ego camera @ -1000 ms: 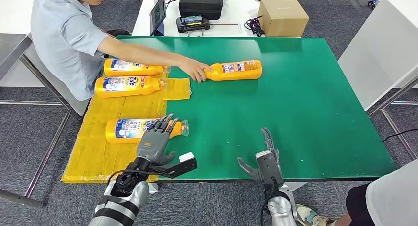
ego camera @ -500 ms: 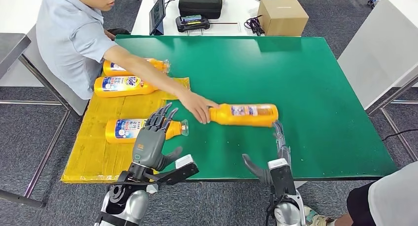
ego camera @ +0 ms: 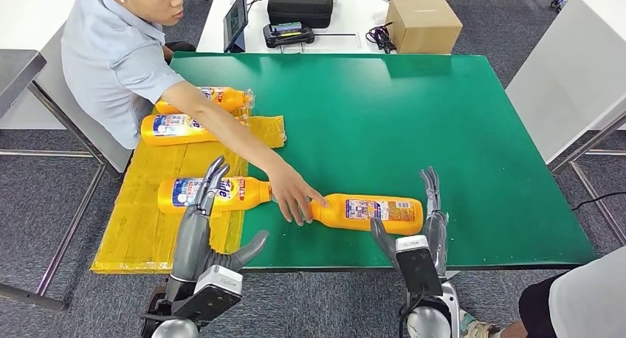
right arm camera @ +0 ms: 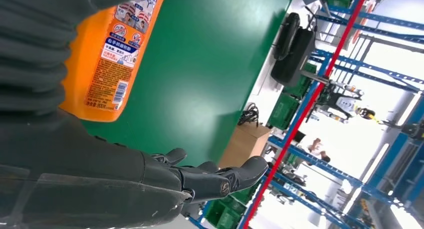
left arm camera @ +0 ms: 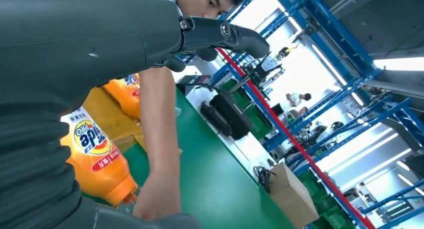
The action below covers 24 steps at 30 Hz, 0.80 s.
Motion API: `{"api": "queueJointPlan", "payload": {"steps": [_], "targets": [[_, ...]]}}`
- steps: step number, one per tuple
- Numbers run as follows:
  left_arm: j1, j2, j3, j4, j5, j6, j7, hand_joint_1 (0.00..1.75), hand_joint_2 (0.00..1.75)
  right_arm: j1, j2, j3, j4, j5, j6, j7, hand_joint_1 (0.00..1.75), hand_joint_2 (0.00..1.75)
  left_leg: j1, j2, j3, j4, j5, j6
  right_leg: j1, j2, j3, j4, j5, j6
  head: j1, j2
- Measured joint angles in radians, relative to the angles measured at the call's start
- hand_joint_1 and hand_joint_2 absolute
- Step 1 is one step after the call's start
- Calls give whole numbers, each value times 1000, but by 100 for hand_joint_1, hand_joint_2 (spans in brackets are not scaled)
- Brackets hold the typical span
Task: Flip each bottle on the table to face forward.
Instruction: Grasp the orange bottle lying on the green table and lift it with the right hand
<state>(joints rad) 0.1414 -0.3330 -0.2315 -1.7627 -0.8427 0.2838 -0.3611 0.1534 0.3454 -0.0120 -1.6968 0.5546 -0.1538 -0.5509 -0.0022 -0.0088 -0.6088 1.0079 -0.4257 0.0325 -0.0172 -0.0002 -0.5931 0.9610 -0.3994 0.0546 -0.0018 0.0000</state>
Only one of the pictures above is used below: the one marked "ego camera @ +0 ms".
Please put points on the person's right hand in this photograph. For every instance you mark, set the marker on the person's right hand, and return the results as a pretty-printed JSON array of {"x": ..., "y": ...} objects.
[{"x": 293, "y": 194}]

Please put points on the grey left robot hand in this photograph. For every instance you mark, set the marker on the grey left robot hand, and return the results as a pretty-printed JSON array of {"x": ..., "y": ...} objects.
[{"x": 193, "y": 243}]

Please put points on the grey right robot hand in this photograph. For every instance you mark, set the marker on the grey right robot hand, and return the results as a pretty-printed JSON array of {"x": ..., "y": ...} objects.
[{"x": 435, "y": 228}]

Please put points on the orange detergent bottle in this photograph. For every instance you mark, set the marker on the orange detergent bottle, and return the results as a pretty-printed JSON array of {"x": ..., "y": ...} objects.
[
  {"x": 225, "y": 98},
  {"x": 371, "y": 213},
  {"x": 171, "y": 130},
  {"x": 244, "y": 191}
]

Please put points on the person's left forearm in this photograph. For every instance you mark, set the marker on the person's left forearm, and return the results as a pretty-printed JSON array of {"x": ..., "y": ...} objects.
[{"x": 168, "y": 53}]

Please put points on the person's right forearm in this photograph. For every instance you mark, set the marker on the person's right forearm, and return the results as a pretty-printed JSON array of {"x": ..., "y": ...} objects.
[{"x": 225, "y": 125}]

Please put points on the white table foot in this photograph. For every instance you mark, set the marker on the white table foot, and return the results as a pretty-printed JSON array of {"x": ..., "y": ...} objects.
[{"x": 450, "y": 274}]

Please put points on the person's shoe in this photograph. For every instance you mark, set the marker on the person's shoe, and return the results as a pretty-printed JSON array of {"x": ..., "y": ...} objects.
[{"x": 477, "y": 328}]

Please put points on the white bench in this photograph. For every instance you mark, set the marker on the white bench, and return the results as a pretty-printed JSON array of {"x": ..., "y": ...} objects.
[{"x": 115, "y": 157}]

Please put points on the black handheld controller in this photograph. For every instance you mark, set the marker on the black handheld controller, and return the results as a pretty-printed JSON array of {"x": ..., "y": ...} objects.
[{"x": 288, "y": 35}]

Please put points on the black tablet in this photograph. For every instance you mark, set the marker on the black tablet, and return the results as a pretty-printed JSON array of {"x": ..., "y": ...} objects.
[{"x": 236, "y": 19}]

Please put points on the black zip case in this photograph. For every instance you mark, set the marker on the black zip case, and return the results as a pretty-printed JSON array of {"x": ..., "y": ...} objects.
[{"x": 300, "y": 5}]

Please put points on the white table with metal legs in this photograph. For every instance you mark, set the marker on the white table with metal legs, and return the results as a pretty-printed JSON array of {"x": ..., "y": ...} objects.
[{"x": 566, "y": 81}]

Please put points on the person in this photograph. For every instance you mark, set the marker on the person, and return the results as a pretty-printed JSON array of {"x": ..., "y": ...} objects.
[{"x": 112, "y": 57}]

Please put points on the brown cardboard box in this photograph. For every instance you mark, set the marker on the brown cardboard box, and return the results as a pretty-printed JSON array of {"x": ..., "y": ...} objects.
[{"x": 423, "y": 26}]

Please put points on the steel table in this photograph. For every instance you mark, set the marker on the steel table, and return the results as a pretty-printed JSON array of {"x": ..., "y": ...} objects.
[{"x": 14, "y": 76}]

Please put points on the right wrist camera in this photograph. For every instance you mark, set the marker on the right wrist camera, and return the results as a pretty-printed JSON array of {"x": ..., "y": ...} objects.
[{"x": 418, "y": 267}]

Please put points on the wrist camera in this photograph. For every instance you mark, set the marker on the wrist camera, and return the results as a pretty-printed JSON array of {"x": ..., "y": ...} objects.
[
  {"x": 215, "y": 289},
  {"x": 418, "y": 267}
]

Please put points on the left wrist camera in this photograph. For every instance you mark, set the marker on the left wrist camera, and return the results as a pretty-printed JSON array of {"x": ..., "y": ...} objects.
[{"x": 215, "y": 289}]

